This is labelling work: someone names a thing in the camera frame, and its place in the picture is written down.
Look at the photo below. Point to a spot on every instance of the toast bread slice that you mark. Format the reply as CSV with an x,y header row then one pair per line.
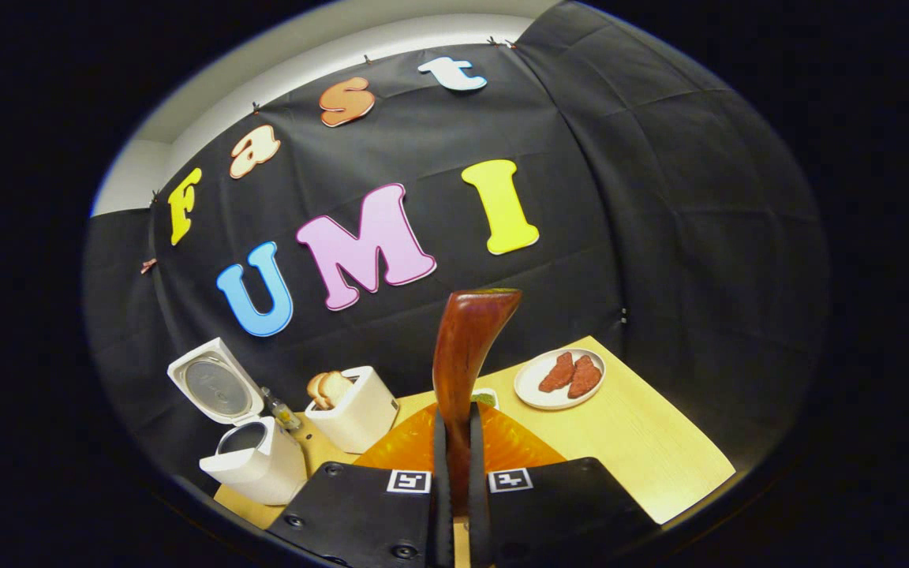
x,y
338,386
316,390

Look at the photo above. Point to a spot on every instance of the white round plate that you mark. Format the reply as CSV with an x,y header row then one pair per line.
x,y
529,390

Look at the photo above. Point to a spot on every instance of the brown wooden spoon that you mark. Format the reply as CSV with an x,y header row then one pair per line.
x,y
466,347

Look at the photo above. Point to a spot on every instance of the red meat slice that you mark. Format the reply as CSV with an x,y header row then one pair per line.
x,y
585,377
557,372

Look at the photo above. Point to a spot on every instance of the copper clip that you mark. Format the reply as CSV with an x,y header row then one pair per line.
x,y
148,266

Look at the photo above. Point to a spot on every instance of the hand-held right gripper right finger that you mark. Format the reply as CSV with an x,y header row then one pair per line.
x,y
476,521

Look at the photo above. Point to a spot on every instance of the white toaster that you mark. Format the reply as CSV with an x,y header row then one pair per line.
x,y
360,414

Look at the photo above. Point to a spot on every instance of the white divided dish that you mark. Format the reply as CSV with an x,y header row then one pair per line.
x,y
494,392

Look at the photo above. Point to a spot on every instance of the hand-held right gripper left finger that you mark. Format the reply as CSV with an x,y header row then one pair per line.
x,y
440,513

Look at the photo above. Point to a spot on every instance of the white rice cooker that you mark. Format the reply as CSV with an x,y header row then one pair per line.
x,y
257,465

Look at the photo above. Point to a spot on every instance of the green beans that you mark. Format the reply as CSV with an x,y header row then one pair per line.
x,y
486,399

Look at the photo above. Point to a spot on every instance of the small clear bottle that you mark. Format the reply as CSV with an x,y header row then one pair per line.
x,y
281,409

